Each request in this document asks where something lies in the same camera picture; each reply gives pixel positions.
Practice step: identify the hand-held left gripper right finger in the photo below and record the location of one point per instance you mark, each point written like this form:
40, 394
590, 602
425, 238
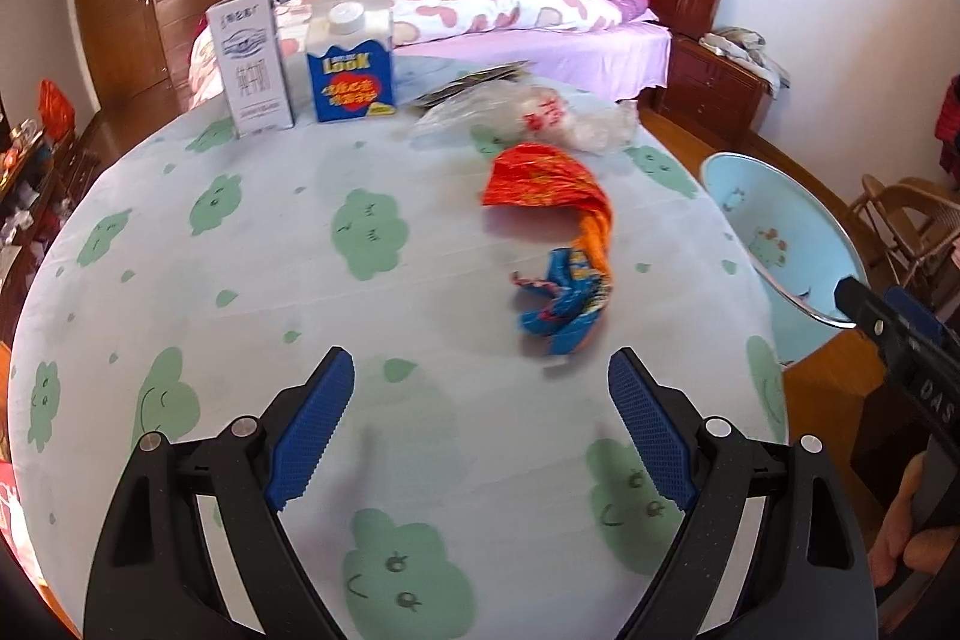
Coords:
652, 430

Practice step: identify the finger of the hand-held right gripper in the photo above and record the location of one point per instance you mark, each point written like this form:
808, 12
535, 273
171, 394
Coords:
915, 314
862, 306

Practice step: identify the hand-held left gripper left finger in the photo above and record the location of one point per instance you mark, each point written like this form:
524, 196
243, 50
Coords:
311, 430

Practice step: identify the light blue bin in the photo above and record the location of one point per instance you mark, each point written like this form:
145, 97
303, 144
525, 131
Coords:
780, 235

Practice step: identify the blue snack wrapper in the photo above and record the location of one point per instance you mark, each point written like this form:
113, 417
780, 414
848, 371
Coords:
566, 302

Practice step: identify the red orange snack wrapper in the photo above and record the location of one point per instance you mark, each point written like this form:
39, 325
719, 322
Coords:
547, 179

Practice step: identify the person's right hand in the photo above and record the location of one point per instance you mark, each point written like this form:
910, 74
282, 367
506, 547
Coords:
900, 527

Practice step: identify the wooden chair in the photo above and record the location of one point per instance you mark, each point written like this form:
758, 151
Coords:
900, 220

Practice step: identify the tablecloth with green clouds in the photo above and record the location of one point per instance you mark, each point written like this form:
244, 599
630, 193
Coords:
375, 280

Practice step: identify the hanging red clothes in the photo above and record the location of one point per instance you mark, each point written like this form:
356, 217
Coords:
949, 119

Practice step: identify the wooden nightstand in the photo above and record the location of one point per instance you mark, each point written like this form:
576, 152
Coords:
709, 81

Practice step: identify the pile of clothes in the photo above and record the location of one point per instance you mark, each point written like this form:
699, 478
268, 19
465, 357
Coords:
742, 48

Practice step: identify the clear plastic bag red print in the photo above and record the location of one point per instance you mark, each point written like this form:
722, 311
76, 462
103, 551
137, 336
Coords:
525, 111

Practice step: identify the cluttered wooden dresser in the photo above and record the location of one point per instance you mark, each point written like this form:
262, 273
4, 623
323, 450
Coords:
37, 197

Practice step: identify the blue and white milk carton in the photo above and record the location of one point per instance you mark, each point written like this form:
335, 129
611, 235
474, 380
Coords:
349, 63

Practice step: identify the white tall carton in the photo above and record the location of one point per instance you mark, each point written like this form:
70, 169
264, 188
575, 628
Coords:
251, 63

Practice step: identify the white quilt pink hearts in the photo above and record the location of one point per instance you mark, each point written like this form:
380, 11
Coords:
465, 3

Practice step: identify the brown wooden door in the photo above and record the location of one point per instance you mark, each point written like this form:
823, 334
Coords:
112, 10

